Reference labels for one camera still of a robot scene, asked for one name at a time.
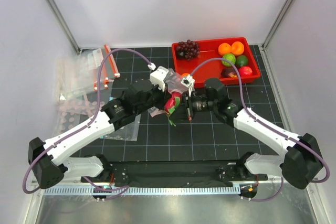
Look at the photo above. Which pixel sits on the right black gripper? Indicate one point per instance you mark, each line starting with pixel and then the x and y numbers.
pixel 188 105

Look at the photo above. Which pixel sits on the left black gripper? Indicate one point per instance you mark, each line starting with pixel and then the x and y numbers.
pixel 162 95

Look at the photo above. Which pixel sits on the pink dragon fruit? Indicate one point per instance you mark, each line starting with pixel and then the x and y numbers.
pixel 172 104

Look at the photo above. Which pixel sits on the pink-dotted zip bag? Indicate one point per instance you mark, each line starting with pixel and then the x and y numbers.
pixel 172 83

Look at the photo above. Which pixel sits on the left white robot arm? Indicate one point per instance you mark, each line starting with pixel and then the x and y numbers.
pixel 49 160

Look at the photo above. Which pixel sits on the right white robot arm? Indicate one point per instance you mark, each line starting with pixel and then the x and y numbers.
pixel 298 158

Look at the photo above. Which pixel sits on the clear blue-zip bag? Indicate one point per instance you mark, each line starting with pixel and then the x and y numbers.
pixel 128 132

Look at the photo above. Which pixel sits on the stack of orange-zip bags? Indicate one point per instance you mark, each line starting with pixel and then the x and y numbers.
pixel 80 74

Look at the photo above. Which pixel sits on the pink-dotted bag on table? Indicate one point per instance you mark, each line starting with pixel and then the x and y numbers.
pixel 70 110

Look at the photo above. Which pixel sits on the dark purple fruit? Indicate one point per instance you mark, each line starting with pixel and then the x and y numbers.
pixel 228 73

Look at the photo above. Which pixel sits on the red apple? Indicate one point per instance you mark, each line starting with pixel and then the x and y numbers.
pixel 245 71

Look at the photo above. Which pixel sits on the black grid mat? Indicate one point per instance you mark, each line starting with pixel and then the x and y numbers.
pixel 203 138

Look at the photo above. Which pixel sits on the light green bumpy fruit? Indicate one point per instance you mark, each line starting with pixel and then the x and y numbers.
pixel 229 57

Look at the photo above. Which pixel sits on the dark green lime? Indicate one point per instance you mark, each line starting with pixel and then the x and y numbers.
pixel 241 61

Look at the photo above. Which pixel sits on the orange tangerine at back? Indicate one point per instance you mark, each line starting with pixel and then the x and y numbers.
pixel 237 48

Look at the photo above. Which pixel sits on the dark purple grape bunch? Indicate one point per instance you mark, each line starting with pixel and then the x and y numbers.
pixel 187 50

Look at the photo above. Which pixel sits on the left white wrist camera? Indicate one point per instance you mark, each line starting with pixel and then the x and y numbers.
pixel 158 76

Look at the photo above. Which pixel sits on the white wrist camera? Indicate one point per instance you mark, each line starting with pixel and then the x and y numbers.
pixel 188 82
pixel 158 76

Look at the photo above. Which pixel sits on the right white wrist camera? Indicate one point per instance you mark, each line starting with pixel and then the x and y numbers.
pixel 188 82

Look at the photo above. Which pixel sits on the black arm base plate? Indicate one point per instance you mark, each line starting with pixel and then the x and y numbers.
pixel 174 173

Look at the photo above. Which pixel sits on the left aluminium corner post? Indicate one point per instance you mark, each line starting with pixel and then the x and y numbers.
pixel 63 25

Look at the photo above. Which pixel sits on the aluminium corner post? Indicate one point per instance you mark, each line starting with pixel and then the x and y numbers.
pixel 63 25
pixel 278 21

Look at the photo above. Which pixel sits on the aluminium front frame bar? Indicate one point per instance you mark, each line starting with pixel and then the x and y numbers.
pixel 273 179

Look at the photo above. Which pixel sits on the perforated metal rail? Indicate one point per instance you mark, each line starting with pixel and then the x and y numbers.
pixel 69 190

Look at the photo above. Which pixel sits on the right aluminium corner post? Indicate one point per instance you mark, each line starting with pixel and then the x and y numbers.
pixel 278 21

